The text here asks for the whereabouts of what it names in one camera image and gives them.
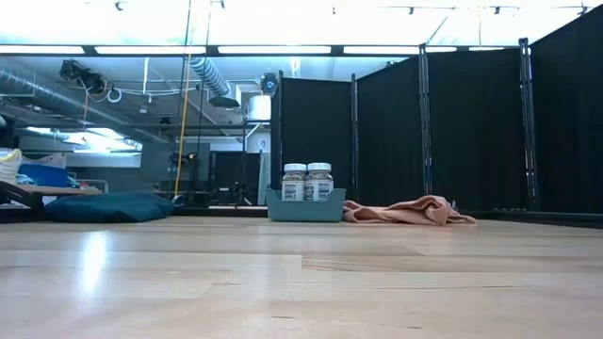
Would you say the white-lid bagel seasoning jar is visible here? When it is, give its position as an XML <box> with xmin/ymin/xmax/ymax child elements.
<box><xmin>281</xmin><ymin>162</ymin><xmax>308</xmax><ymax>202</ymax></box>
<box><xmin>304</xmin><ymin>162</ymin><xmax>334</xmax><ymax>202</ymax></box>

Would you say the blue plastic bin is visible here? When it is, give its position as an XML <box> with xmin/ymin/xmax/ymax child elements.
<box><xmin>265</xmin><ymin>186</ymin><xmax>348</xmax><ymax>223</ymax></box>

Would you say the black equipment rack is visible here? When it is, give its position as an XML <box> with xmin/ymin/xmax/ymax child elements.
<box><xmin>206</xmin><ymin>150</ymin><xmax>265</xmax><ymax>207</ymax></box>

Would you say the white cylinder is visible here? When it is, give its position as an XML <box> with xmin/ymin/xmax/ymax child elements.
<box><xmin>247</xmin><ymin>93</ymin><xmax>273</xmax><ymax>122</ymax></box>

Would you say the black round fan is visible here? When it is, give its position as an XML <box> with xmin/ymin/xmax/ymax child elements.
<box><xmin>260</xmin><ymin>73</ymin><xmax>280</xmax><ymax>98</ymax></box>

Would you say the pink folded cloth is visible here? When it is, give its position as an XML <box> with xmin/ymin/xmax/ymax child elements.
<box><xmin>342</xmin><ymin>194</ymin><xmax>478</xmax><ymax>226</ymax></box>

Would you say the black folding partition screen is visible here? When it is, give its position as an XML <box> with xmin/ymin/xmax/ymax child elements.
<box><xmin>270</xmin><ymin>4</ymin><xmax>603</xmax><ymax>216</ymax></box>

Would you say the dark blue cloth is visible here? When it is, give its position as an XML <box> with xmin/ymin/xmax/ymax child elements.
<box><xmin>44</xmin><ymin>191</ymin><xmax>175</xmax><ymax>224</ymax></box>

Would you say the black ceiling equipment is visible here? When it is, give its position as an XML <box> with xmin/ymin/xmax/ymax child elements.
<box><xmin>58</xmin><ymin>59</ymin><xmax>107</xmax><ymax>95</ymax></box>

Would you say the wooden bench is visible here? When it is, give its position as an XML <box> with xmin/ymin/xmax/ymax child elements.
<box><xmin>0</xmin><ymin>181</ymin><xmax>104</xmax><ymax>211</ymax></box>

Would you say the blue crate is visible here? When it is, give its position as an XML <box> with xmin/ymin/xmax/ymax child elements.
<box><xmin>17</xmin><ymin>163</ymin><xmax>70</xmax><ymax>188</ymax></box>

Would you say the white bag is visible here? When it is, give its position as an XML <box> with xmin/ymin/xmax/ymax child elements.
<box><xmin>0</xmin><ymin>148</ymin><xmax>24</xmax><ymax>186</ymax></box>

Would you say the yellow hanging strap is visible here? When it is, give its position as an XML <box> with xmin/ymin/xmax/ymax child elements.
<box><xmin>172</xmin><ymin>0</ymin><xmax>193</xmax><ymax>198</ymax></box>

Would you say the silver flexible air duct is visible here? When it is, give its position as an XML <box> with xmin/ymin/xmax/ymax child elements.
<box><xmin>187</xmin><ymin>56</ymin><xmax>232</xmax><ymax>98</ymax></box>

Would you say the large grey round duct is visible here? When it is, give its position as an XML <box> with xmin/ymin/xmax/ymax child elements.
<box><xmin>0</xmin><ymin>65</ymin><xmax>166</xmax><ymax>142</ymax></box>

